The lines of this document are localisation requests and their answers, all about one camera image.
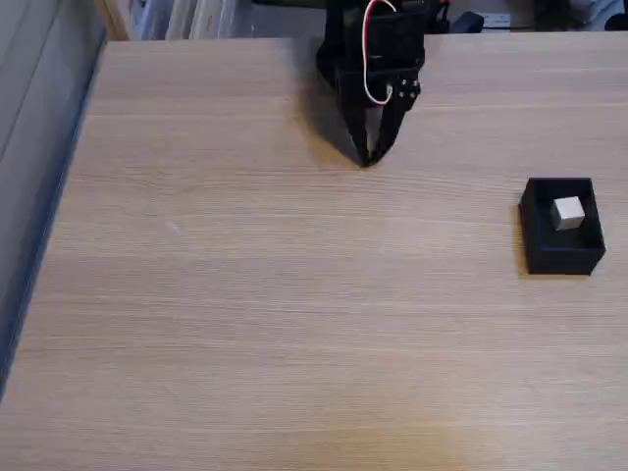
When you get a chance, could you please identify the white block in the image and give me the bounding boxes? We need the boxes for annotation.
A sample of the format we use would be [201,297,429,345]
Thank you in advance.
[549,195,587,233]

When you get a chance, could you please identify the black open box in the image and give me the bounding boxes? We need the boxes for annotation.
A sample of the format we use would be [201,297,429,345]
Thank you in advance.
[518,176,607,277]

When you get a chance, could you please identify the white stacked boards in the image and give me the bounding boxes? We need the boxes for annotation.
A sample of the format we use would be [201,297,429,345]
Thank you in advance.
[130,0,249,41]

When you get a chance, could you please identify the white red servo cable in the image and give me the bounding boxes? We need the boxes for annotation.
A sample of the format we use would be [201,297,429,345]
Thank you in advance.
[361,0,398,107]

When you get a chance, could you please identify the wooden post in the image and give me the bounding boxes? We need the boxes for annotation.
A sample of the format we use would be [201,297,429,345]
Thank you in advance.
[94,0,131,43]

